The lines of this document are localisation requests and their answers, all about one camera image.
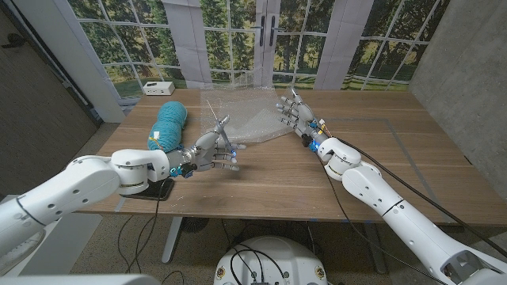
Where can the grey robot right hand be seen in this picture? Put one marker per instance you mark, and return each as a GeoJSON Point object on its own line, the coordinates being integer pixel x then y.
{"type": "Point", "coordinates": [303, 116]}

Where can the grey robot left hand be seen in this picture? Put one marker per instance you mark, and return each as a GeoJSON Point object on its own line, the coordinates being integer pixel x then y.
{"type": "Point", "coordinates": [206, 152]}

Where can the clear bubble wrap sheet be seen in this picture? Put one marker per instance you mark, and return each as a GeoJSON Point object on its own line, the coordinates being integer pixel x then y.
{"type": "Point", "coordinates": [249, 111]}

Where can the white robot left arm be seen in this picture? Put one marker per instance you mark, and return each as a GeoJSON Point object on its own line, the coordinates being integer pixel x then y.
{"type": "Point", "coordinates": [79, 186]}

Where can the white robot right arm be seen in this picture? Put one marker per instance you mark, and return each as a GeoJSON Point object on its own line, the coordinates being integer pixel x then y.
{"type": "Point", "coordinates": [396, 210]}

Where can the teal yarn skein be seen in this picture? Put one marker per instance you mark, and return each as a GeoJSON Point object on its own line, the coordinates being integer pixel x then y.
{"type": "Point", "coordinates": [170, 118]}

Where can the black smartphone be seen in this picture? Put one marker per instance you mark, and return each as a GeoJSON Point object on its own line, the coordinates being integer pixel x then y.
{"type": "Point", "coordinates": [158, 190]}

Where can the black ribbed round base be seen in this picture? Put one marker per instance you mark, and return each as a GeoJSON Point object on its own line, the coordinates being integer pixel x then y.
{"type": "Point", "coordinates": [196, 225]}

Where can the white power strip box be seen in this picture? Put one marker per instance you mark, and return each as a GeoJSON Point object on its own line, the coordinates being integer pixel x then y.
{"type": "Point", "coordinates": [158, 88]}

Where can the white table leg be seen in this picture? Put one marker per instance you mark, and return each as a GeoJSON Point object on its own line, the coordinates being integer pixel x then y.
{"type": "Point", "coordinates": [172, 241]}

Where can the printed garden window backdrop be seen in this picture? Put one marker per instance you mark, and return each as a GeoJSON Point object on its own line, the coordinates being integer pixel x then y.
{"type": "Point", "coordinates": [138, 39]}

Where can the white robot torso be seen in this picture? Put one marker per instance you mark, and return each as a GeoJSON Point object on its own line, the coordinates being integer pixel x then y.
{"type": "Point", "coordinates": [285, 257]}

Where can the grey table leg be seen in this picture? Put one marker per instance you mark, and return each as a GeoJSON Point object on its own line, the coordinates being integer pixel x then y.
{"type": "Point", "coordinates": [375, 249]}

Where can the dark wood door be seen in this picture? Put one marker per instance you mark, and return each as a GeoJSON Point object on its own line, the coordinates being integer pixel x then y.
{"type": "Point", "coordinates": [39, 118]}

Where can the white sneaker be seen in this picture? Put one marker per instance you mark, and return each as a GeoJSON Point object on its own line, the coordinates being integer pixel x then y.
{"type": "Point", "coordinates": [20, 257]}

